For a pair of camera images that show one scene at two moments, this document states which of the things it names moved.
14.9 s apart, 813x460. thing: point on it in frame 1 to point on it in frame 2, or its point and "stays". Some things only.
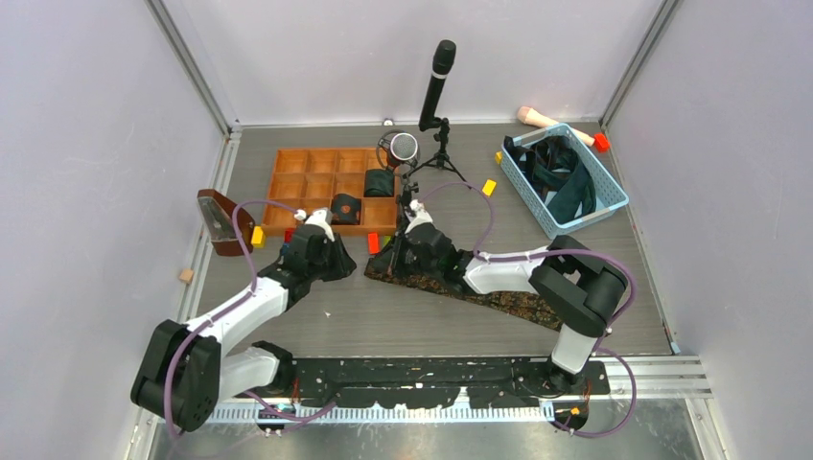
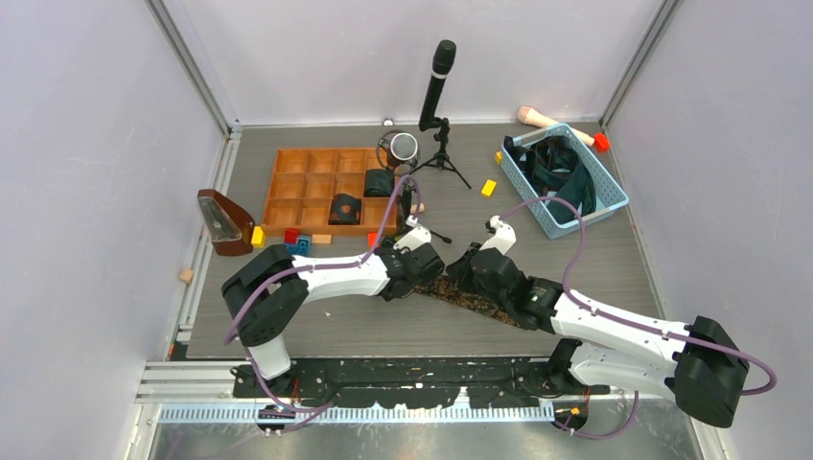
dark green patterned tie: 578,189 stays
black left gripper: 343,264 to 388,244
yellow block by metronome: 258,238 stays
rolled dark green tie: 379,182 stays
